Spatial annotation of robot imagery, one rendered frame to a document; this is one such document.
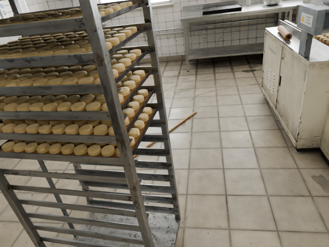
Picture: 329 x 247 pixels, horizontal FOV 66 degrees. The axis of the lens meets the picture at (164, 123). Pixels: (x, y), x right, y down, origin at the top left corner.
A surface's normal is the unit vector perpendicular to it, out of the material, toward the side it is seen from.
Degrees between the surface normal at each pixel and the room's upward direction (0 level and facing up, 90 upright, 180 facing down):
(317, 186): 0
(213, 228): 0
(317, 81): 90
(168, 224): 0
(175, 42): 90
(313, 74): 90
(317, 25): 90
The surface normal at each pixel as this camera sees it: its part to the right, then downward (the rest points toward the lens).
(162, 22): -0.14, 0.51
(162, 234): -0.13, -0.86
